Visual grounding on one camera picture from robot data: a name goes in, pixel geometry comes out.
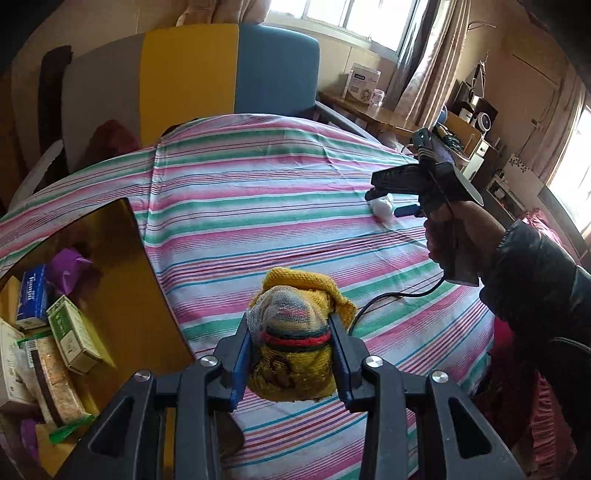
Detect white printed carton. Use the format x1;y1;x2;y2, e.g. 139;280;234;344
342;62;382;106

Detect grey yellow blue chair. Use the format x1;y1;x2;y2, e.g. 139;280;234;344
9;23;384;204

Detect wooden side desk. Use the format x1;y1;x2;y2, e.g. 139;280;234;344
318;90;499;185

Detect open cardboard box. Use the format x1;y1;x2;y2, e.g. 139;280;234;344
445;111;483;158

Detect person's right hand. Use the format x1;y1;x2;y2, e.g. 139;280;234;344
425;203;508;278

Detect gold tin box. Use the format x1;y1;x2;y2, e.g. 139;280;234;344
0;198;197;480

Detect bright side window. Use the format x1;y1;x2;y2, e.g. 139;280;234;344
545;106;591;232

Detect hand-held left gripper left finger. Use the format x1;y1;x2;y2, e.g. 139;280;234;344
55;314;254;480

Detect striped tablecloth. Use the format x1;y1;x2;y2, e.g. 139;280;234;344
0;113;497;480

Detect dark red cushion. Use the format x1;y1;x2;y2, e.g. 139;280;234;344
88;119;141;162

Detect white plastic wad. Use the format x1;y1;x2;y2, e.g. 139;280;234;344
372;193;395;222

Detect blue tissue packet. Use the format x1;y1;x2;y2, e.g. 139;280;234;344
16;264;51;324

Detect beige cardboard box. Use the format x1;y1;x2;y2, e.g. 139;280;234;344
0;318;35;407

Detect black cable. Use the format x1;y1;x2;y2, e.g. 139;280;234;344
346;272;446;337

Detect green white small carton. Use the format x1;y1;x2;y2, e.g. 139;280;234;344
17;336;93;446

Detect white flat panel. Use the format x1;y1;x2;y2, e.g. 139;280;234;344
501;154;546;208

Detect yellow knitted pouch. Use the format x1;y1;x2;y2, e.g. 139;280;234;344
246;267;357;403

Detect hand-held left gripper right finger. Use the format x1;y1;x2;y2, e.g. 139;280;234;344
327;313;527;480

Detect patterned beige curtain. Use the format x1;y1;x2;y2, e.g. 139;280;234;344
394;0;472;130
175;0;273;28

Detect green white box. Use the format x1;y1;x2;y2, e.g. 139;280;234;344
46;295;105;376

